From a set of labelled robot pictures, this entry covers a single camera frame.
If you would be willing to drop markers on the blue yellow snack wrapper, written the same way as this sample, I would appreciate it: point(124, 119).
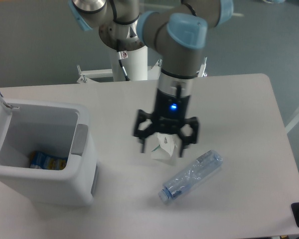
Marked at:
point(41, 160)

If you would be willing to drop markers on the clear plastic water bottle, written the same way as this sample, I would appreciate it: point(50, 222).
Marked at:
point(189, 177)

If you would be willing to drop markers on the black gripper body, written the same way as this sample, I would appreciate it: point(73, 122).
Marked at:
point(169, 113)

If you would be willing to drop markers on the crumpled white paper carton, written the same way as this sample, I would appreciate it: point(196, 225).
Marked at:
point(165, 148)

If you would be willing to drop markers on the white levelling foot bracket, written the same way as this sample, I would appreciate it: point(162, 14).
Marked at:
point(202, 71)

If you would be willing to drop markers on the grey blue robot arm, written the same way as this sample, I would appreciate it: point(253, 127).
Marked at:
point(178, 35)

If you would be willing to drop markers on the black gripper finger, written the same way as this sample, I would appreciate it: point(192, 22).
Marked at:
point(143, 133)
point(186, 140)

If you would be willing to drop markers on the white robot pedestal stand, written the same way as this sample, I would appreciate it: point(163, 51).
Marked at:
point(128, 56)

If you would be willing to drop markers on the white plastic trash can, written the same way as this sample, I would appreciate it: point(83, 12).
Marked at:
point(47, 152)

